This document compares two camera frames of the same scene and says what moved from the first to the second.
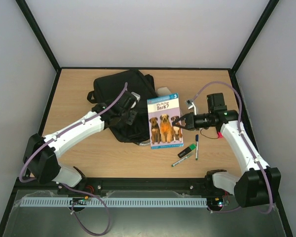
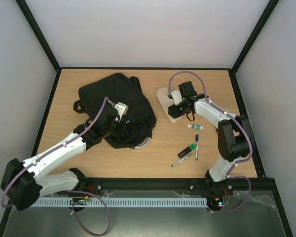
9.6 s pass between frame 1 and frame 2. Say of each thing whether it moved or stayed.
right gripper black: moved
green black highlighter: stayed
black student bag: moved
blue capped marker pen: stayed
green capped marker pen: stayed
